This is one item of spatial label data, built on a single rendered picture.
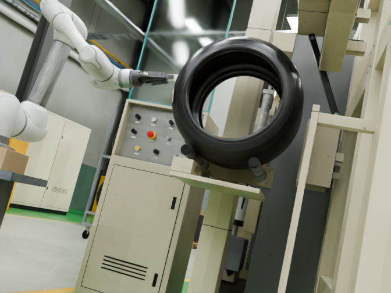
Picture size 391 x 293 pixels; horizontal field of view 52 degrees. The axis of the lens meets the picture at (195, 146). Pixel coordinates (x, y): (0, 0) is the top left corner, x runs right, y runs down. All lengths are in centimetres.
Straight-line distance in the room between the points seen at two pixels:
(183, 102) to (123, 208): 99
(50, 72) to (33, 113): 25
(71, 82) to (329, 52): 1069
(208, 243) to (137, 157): 85
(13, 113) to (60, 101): 975
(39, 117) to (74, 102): 997
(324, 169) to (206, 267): 70
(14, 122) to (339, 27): 158
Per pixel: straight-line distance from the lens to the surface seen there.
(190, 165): 160
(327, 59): 192
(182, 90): 169
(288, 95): 162
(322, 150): 187
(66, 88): 1204
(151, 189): 240
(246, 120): 199
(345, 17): 175
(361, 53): 192
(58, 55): 237
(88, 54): 178
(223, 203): 192
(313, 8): 190
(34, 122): 229
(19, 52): 1106
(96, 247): 252
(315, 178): 185
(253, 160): 156
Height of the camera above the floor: 65
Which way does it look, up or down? 10 degrees up
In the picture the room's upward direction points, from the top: 13 degrees clockwise
